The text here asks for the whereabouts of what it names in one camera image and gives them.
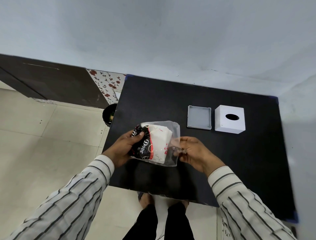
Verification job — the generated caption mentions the person's right hand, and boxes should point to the person's right hand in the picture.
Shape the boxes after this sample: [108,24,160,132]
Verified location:
[172,136,225,177]

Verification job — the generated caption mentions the person's left hand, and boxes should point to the person's left hand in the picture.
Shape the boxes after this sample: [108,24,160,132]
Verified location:
[102,130,145,169]

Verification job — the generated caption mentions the clear plastic tissue packet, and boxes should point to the clear plastic tissue packet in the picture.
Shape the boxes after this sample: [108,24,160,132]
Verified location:
[129,121,181,167]

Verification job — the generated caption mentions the person's left forearm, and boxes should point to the person's left forearm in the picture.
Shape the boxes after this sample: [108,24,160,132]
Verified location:
[7,154,115,240]

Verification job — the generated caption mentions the person's right forearm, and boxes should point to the person's right forearm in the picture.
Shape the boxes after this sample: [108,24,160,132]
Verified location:
[208,165,297,240]

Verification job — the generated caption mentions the grey square box base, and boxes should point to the grey square box base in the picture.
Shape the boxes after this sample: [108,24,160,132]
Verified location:
[187,105,212,130]

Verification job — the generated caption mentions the black round bin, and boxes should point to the black round bin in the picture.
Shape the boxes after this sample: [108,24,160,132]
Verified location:
[102,104,118,127]

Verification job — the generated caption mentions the white tissue box cover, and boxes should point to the white tissue box cover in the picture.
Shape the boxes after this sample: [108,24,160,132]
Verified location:
[214,105,246,135]

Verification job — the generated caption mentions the person's left foot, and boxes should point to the person's left foot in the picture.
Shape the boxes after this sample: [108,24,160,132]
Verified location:
[138,192,155,210]

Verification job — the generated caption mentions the person's black trousers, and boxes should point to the person's black trousers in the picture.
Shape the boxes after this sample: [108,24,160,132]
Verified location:
[123,203,195,240]

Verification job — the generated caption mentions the dark brown wooden cabinet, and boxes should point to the dark brown wooden cabinet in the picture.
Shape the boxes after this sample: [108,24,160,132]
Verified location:
[0,54,109,109]

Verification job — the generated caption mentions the floral patterned wall panel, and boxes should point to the floral patterned wall panel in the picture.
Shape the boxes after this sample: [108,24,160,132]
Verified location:
[86,69,127,105]

